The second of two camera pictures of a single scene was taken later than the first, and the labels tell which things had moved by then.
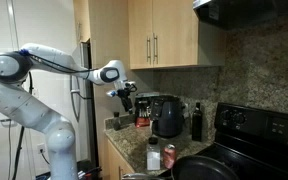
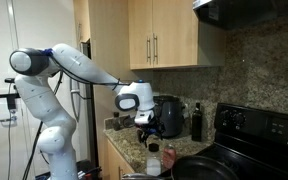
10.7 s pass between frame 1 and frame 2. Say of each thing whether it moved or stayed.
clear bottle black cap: moved
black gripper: moved
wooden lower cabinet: stayed
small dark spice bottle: stayed
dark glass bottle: stayed
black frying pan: stayed
